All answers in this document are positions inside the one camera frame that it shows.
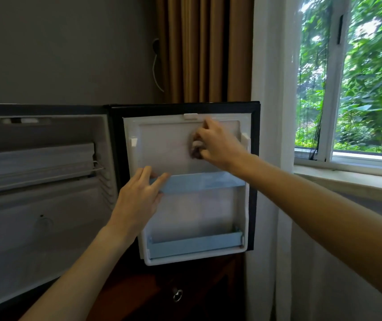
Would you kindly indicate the grey cleaning cloth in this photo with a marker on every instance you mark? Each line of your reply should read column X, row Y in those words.
column 196, row 149

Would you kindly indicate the black mini fridge body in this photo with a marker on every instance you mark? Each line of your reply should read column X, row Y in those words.
column 37, row 217

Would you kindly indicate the green trees outside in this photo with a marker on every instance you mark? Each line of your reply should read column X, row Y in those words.
column 375, row 80

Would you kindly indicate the person's left hand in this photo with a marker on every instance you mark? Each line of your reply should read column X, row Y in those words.
column 134, row 207

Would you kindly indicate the silver cabinet knob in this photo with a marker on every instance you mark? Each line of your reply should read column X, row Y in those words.
column 177, row 295

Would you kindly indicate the white window frame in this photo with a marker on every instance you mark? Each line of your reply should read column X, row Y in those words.
column 333, row 96

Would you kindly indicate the black mini fridge door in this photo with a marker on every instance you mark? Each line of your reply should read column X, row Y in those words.
column 184, row 210

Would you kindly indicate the person's left forearm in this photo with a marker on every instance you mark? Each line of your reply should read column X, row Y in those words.
column 77, row 277

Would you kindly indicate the brown wooden cabinet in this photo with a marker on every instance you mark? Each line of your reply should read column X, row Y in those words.
column 164, row 290

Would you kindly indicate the white window sill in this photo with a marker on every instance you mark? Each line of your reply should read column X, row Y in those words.
column 351, row 182

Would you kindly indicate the white fridge cooling plate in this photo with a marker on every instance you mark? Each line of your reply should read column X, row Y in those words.
column 33, row 157

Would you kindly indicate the person's left thumb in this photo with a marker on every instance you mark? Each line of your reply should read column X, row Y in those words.
column 160, row 182

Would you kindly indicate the dark wall plug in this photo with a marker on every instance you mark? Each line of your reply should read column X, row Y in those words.
column 156, row 46

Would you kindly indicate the person's right hand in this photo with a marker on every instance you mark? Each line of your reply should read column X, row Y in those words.
column 222, row 147

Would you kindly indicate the large blue door shelf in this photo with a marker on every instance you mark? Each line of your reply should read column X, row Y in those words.
column 201, row 182

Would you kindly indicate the person's right fingers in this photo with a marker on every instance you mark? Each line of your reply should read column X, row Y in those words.
column 206, row 138

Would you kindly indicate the brown curtain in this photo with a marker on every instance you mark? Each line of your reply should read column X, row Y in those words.
column 204, row 46

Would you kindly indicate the narrow blue door shelf rail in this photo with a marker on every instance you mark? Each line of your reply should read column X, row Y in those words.
column 194, row 245

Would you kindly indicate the person's right forearm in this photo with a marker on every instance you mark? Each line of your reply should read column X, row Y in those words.
column 318, row 213

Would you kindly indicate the white sheer curtain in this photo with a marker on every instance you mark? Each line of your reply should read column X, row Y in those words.
column 274, row 80

